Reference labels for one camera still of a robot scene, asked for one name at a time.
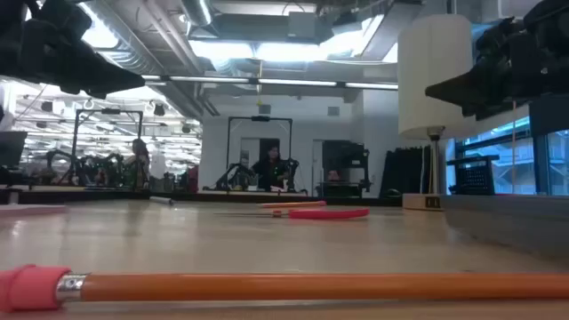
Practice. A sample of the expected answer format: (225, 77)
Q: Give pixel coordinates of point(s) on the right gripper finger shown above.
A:
(480, 91)

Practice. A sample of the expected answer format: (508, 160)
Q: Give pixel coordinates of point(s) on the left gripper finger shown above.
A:
(98, 73)

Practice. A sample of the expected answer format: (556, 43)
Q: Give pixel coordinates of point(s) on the clear plastic pencil case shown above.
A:
(511, 222)

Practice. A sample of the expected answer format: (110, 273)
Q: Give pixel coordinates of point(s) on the pink sticky note pad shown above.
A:
(26, 210)

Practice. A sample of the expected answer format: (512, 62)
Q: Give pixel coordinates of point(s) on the orange pencil pink eraser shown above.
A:
(284, 286)
(293, 204)

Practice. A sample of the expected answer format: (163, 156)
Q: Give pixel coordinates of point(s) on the black background robot arm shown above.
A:
(235, 175)

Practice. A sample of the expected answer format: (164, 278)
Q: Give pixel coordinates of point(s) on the white shade wooden lamp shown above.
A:
(433, 75)

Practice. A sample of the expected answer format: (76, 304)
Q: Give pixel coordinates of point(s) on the black plastic crate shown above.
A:
(473, 178)

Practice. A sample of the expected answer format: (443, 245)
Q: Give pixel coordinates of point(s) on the person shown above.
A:
(271, 171)
(333, 175)
(140, 160)

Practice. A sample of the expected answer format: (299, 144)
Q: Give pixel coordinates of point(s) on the dark monitor screen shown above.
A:
(12, 149)

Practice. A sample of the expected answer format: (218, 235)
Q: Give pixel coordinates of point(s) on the black equipment rack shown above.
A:
(349, 160)

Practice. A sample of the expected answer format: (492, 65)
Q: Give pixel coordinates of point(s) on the long strip light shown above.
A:
(293, 82)

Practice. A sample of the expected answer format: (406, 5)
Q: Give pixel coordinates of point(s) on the black gantry frame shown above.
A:
(76, 142)
(229, 146)

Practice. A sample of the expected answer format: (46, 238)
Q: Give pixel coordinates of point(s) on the black aluminium table frame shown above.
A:
(89, 196)

